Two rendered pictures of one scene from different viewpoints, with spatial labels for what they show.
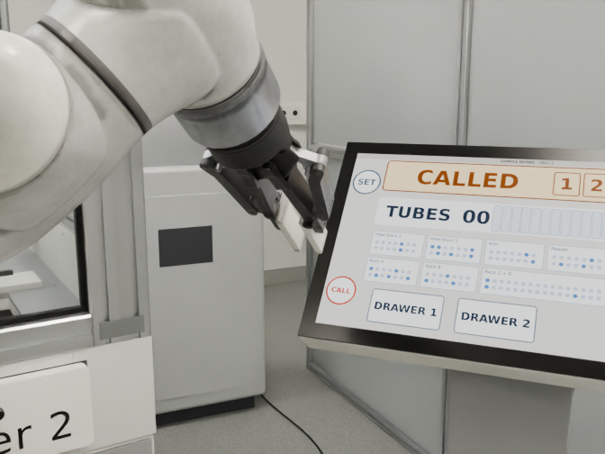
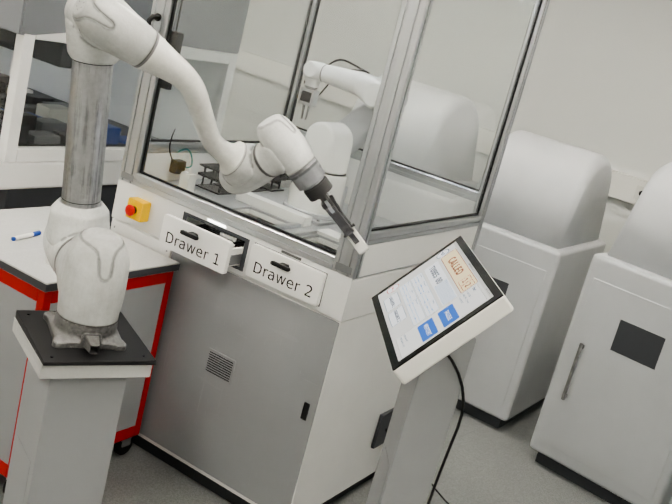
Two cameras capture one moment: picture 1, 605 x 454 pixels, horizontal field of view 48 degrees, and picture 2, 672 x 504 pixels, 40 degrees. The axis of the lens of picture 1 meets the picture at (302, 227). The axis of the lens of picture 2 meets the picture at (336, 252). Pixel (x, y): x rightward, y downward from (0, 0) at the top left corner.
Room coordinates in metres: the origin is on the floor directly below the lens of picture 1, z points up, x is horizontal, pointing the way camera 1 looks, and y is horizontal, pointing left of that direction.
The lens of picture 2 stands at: (-0.51, -2.11, 1.73)
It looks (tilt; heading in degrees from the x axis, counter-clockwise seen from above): 15 degrees down; 61
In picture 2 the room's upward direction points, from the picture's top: 15 degrees clockwise
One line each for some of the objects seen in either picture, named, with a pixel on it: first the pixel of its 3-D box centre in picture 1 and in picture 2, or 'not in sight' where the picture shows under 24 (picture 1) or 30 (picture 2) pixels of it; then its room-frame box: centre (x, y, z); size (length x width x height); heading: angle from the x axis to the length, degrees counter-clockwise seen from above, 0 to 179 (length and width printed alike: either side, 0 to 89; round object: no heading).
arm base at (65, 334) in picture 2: not in sight; (87, 327); (0.06, 0.04, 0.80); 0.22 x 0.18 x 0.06; 90
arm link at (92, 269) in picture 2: not in sight; (94, 272); (0.05, 0.06, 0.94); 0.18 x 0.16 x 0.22; 93
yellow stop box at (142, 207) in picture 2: not in sight; (137, 209); (0.39, 0.94, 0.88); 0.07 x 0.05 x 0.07; 122
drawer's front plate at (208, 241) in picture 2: not in sight; (195, 243); (0.51, 0.63, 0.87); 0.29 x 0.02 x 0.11; 122
